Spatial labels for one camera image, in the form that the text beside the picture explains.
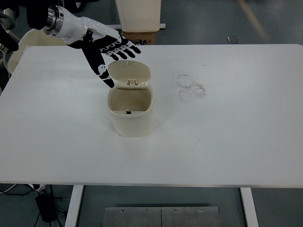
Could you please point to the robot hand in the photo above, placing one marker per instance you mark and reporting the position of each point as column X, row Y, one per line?
column 75, row 26

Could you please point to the cream trash bin with lid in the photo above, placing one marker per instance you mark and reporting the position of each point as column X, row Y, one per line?
column 132, row 123

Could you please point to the tall white bin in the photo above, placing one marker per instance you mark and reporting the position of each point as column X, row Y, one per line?
column 138, row 14

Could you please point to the cream plastic tub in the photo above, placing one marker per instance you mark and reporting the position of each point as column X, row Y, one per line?
column 35, row 39

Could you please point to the brown cardboard box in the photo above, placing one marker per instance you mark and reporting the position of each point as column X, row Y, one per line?
column 144, row 37

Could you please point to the white floor base bar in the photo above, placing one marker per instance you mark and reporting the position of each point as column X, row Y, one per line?
column 162, row 25

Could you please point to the small grey floor plate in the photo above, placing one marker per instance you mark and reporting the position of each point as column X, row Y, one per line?
column 233, row 39

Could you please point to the white power strip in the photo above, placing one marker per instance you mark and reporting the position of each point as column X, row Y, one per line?
column 39, row 186

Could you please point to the white table leg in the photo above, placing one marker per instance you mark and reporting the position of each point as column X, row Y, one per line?
column 249, row 208
column 73, row 208

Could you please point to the black power adapter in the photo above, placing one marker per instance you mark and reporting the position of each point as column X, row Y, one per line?
column 46, row 208

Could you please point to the grey metal plate with screws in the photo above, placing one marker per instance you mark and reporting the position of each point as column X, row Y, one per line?
column 142, row 218

